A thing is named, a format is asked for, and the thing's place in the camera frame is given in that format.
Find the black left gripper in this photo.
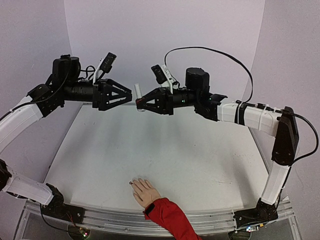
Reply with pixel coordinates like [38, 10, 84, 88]
[62, 77, 134, 110]

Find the red nail polish bottle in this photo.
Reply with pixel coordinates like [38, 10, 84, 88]
[135, 98, 146, 112]

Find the white nail polish cap brush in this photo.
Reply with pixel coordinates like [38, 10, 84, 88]
[134, 83, 142, 99]

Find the red jacket sleeve forearm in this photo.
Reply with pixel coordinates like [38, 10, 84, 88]
[143, 197, 202, 240]

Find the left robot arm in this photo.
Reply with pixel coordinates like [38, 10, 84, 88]
[0, 52, 132, 219]

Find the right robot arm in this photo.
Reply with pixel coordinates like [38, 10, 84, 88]
[134, 65, 299, 205]

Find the mannequin hand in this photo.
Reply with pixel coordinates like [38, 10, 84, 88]
[129, 178, 162, 209]

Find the circuit board with leds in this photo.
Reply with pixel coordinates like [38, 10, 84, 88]
[67, 225, 91, 240]

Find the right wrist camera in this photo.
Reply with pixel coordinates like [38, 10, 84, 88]
[151, 64, 177, 94]

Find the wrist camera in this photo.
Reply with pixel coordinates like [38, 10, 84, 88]
[92, 52, 117, 85]
[151, 64, 177, 94]

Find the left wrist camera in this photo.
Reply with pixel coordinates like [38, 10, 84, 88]
[92, 52, 117, 85]

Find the black camera cable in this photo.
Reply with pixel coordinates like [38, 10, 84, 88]
[164, 46, 320, 163]

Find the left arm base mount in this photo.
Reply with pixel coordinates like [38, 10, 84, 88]
[40, 183, 85, 224]

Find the aluminium front rail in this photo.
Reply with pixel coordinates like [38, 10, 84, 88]
[23, 197, 295, 237]

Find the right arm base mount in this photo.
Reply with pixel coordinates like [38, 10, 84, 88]
[233, 197, 279, 229]

